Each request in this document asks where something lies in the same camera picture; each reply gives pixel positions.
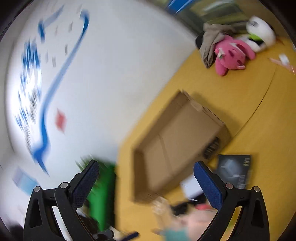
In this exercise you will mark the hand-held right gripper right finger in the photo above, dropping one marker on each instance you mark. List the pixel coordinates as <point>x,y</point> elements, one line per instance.
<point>208,183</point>

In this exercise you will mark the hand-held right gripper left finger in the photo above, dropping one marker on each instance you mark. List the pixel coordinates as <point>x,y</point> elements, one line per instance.
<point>85,183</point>

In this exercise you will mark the white plastic device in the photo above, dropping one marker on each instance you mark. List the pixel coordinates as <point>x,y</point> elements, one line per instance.
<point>192,187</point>

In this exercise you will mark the black box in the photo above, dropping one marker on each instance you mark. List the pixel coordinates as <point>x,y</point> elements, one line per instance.
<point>235,169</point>

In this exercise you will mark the brown cardboard box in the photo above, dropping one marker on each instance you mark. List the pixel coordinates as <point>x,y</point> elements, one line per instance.
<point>180,143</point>

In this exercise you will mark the clear phone case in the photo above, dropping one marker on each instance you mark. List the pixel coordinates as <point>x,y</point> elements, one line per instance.
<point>160,207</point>

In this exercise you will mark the teal and pink plush toy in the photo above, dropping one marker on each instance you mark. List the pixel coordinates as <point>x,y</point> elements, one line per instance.
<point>180,234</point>

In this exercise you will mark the green plastic object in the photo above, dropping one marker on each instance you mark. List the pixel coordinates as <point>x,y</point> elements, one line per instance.
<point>104,197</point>

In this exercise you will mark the light blue paper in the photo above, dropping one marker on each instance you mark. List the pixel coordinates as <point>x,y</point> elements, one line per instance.
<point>23,180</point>

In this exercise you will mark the beige cloth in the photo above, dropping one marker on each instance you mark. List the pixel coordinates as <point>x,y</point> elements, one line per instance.
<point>211,41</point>

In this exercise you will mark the small white item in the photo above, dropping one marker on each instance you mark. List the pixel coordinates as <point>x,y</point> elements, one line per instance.
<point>284,59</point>

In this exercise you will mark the white and green plush toy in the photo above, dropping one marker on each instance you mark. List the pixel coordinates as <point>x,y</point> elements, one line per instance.
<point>261,27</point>

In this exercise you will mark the blue window banner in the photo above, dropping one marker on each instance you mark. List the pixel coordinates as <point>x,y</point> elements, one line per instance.
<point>180,4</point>

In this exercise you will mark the red wall sticker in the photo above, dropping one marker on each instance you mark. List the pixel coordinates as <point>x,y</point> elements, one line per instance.
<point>60,120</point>

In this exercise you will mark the blue wall graphic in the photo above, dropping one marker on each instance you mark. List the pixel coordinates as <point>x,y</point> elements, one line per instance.
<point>46,97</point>

